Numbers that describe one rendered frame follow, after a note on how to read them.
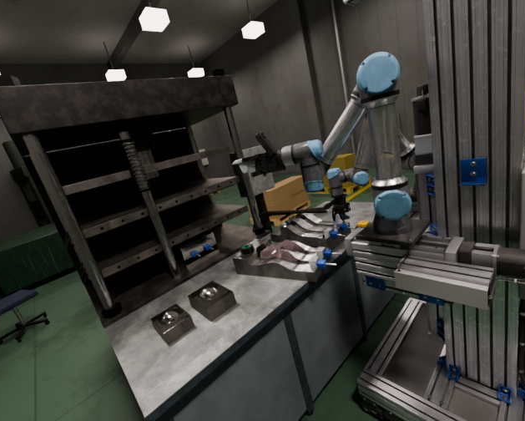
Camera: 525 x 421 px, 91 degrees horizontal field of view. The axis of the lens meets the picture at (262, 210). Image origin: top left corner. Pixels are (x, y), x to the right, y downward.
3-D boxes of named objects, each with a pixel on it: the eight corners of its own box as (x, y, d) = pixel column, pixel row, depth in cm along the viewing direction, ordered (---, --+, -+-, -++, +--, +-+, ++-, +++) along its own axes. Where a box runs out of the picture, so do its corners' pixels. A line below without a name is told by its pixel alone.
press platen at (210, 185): (240, 181, 207) (239, 175, 205) (85, 239, 141) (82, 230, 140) (198, 185, 263) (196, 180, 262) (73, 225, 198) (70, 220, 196)
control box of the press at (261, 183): (300, 286, 266) (267, 144, 227) (280, 302, 248) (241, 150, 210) (285, 281, 283) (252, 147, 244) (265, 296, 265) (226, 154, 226)
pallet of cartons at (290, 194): (248, 223, 512) (239, 193, 495) (286, 204, 581) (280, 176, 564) (275, 227, 453) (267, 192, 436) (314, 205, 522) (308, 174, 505)
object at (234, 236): (272, 236, 219) (270, 230, 217) (106, 333, 141) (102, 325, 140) (220, 226, 282) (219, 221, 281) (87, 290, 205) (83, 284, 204)
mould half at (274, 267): (330, 256, 147) (327, 238, 144) (315, 281, 127) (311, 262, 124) (259, 253, 175) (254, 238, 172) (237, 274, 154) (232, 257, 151)
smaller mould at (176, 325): (194, 326, 117) (190, 315, 115) (168, 345, 109) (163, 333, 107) (179, 312, 130) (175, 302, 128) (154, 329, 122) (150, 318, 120)
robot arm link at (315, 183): (327, 185, 107) (322, 158, 104) (323, 192, 97) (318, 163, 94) (308, 187, 110) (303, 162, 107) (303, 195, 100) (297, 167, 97)
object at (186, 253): (219, 252, 196) (213, 231, 192) (188, 270, 180) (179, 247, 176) (190, 243, 234) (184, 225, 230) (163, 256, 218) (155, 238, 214)
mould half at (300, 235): (351, 235, 167) (348, 215, 164) (329, 252, 152) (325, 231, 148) (294, 227, 205) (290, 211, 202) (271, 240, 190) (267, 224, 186)
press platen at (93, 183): (229, 151, 202) (228, 144, 201) (65, 195, 137) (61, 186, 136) (190, 160, 256) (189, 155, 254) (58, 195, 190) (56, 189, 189)
